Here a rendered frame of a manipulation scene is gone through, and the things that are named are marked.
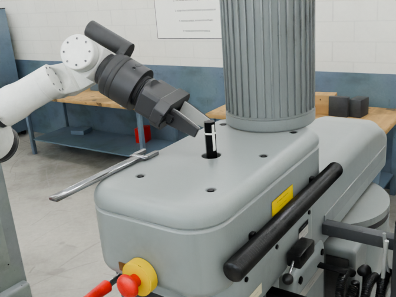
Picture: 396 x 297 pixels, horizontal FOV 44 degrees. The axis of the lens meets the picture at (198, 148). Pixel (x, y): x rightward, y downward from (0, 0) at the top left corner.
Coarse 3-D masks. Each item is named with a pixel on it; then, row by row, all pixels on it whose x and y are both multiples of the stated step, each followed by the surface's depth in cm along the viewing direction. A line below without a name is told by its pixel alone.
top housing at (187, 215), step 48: (192, 144) 100; (240, 144) 97; (288, 144) 95; (96, 192) 83; (144, 192) 79; (192, 192) 77; (240, 192) 78; (288, 192) 92; (144, 240) 77; (192, 240) 73; (240, 240) 79; (192, 288) 75
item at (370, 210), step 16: (368, 192) 148; (384, 192) 148; (352, 208) 139; (368, 208) 139; (384, 208) 138; (352, 224) 131; (368, 224) 133; (384, 224) 138; (336, 240) 130; (336, 256) 128; (352, 256) 125; (368, 256) 135
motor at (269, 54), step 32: (224, 0) 101; (256, 0) 95; (288, 0) 94; (224, 32) 103; (256, 32) 97; (288, 32) 96; (224, 64) 107; (256, 64) 99; (288, 64) 98; (256, 96) 101; (288, 96) 100; (256, 128) 103; (288, 128) 103
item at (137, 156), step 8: (136, 152) 95; (144, 152) 96; (152, 152) 95; (128, 160) 91; (136, 160) 92; (144, 160) 92; (112, 168) 88; (120, 168) 88; (96, 176) 85; (104, 176) 85; (80, 184) 82; (88, 184) 82; (64, 192) 79; (72, 192) 80; (56, 200) 77
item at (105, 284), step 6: (114, 276) 90; (102, 282) 87; (108, 282) 87; (114, 282) 89; (96, 288) 86; (102, 288) 86; (108, 288) 87; (90, 294) 84; (96, 294) 85; (102, 294) 86
